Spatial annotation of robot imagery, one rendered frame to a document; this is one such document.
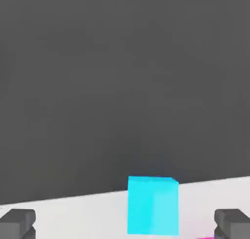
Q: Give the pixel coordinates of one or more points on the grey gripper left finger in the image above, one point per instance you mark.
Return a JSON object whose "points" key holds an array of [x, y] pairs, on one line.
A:
{"points": [[16, 222]]}

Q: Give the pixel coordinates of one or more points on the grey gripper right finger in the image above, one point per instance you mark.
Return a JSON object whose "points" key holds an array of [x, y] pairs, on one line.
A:
{"points": [[233, 222]]}

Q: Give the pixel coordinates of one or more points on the small magenta cube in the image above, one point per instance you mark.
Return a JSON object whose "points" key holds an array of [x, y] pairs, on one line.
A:
{"points": [[206, 238]]}

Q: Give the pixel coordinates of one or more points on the large cyan box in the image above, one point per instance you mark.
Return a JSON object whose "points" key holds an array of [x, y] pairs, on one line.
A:
{"points": [[153, 205]]}

